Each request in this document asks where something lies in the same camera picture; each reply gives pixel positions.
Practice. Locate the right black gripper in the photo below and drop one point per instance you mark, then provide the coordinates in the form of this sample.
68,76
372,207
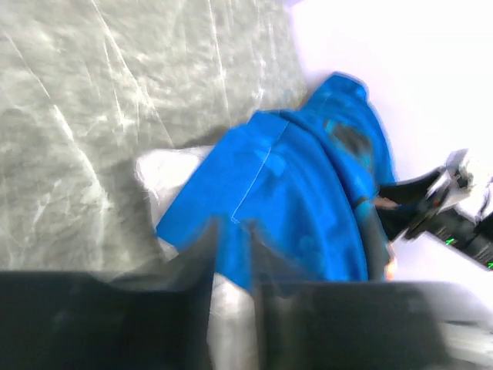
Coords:
448,203

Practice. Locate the white pillow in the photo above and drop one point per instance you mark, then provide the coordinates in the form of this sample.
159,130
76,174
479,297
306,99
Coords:
231,336

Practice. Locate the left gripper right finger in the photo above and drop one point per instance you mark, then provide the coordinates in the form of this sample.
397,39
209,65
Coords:
308,324

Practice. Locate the yellow pillowcase with blue lining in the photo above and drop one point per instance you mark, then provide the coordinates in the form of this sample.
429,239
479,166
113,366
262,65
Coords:
307,177

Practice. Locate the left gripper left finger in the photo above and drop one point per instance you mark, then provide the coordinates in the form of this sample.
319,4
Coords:
154,318

